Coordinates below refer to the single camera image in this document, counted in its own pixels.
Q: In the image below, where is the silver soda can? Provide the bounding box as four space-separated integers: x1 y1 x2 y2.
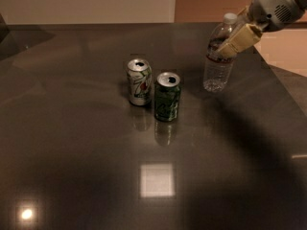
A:
126 58 152 106

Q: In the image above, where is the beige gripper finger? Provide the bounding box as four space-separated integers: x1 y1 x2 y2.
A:
217 23 263 58
237 6 250 24

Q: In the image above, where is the clear plastic water bottle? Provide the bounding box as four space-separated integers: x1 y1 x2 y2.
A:
203 12 238 93

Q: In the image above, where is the green soda can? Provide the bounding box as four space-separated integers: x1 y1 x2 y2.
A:
154 72 181 122

